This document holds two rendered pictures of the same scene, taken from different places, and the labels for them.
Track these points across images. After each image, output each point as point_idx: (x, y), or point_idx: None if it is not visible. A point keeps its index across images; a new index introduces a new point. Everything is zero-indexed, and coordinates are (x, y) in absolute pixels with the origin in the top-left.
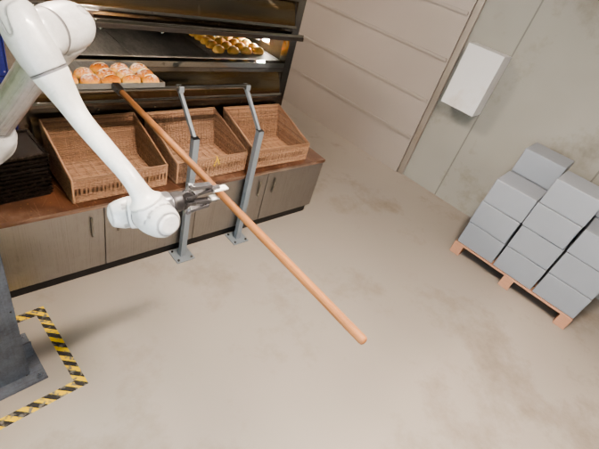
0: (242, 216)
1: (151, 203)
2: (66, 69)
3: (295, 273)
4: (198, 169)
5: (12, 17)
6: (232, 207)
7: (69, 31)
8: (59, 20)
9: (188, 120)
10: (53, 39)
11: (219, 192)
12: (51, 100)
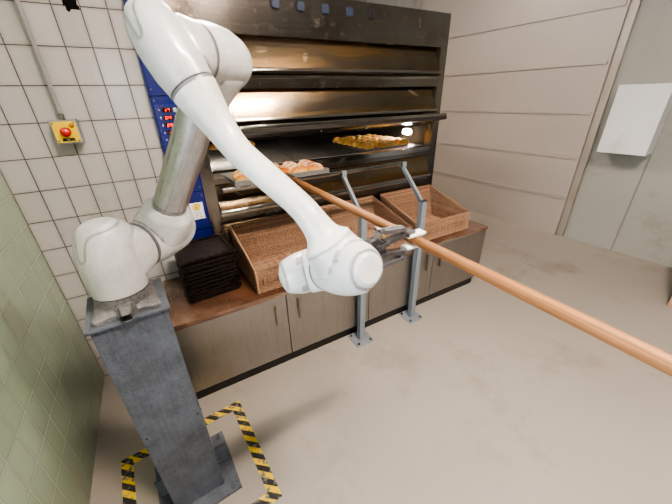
0: (459, 261)
1: (337, 239)
2: (212, 79)
3: (610, 337)
4: (381, 220)
5: (140, 12)
6: (439, 251)
7: (217, 42)
8: (202, 26)
9: (354, 199)
10: (193, 42)
11: (416, 238)
12: (198, 125)
